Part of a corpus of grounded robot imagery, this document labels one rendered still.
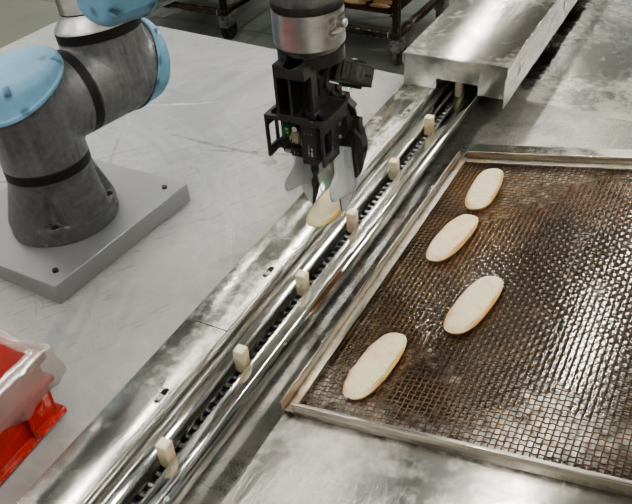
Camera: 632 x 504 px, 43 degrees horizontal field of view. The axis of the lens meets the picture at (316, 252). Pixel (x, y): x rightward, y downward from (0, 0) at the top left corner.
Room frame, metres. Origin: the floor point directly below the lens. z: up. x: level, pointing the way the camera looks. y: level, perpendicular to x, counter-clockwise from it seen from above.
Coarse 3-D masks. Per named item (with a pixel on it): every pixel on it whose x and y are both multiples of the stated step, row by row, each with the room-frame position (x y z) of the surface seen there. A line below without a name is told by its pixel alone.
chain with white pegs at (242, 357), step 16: (432, 128) 1.10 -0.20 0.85; (416, 144) 1.07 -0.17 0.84; (368, 208) 0.91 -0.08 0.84; (352, 224) 0.85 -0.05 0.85; (304, 272) 0.74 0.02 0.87; (320, 272) 0.78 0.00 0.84; (304, 288) 0.73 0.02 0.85; (288, 304) 0.72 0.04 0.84; (240, 352) 0.61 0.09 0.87; (256, 352) 0.65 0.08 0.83; (240, 368) 0.61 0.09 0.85; (224, 384) 0.60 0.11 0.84; (192, 432) 0.54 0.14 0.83; (160, 448) 0.49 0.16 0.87; (176, 448) 0.52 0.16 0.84; (160, 464) 0.50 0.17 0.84; (144, 496) 0.46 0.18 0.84
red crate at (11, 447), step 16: (48, 400) 0.58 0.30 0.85; (32, 416) 0.56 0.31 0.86; (48, 416) 0.58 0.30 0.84; (16, 432) 0.54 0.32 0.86; (32, 432) 0.55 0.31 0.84; (0, 448) 0.52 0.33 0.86; (16, 448) 0.53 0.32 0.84; (32, 448) 0.54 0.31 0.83; (0, 464) 0.51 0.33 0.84; (16, 464) 0.52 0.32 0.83; (0, 480) 0.50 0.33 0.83
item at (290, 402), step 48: (432, 192) 0.85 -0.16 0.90; (576, 192) 0.79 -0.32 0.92; (624, 192) 0.77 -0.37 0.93; (576, 240) 0.69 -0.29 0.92; (624, 240) 0.68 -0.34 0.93; (624, 288) 0.60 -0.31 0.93; (336, 336) 0.61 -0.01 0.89; (528, 336) 0.55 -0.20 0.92; (624, 336) 0.53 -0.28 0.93; (432, 384) 0.51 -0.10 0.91; (480, 384) 0.50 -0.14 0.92; (528, 384) 0.49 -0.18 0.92; (384, 432) 0.46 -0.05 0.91; (576, 432) 0.42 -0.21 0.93; (624, 432) 0.41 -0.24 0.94; (576, 480) 0.37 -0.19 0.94; (624, 480) 0.36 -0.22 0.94
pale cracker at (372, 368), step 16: (384, 336) 0.58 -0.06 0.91; (400, 336) 0.58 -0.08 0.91; (368, 352) 0.56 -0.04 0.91; (384, 352) 0.56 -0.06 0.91; (400, 352) 0.56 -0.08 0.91; (352, 368) 0.55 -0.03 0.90; (368, 368) 0.54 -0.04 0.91; (384, 368) 0.54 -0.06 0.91; (352, 384) 0.52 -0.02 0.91; (368, 384) 0.52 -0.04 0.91
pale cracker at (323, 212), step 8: (328, 192) 0.82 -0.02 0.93; (320, 200) 0.80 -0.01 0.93; (328, 200) 0.80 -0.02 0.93; (312, 208) 0.79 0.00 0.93; (320, 208) 0.78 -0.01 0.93; (328, 208) 0.78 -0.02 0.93; (336, 208) 0.78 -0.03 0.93; (312, 216) 0.77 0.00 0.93; (320, 216) 0.77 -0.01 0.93; (328, 216) 0.77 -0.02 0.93; (336, 216) 0.77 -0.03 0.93; (312, 224) 0.76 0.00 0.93; (320, 224) 0.76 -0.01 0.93
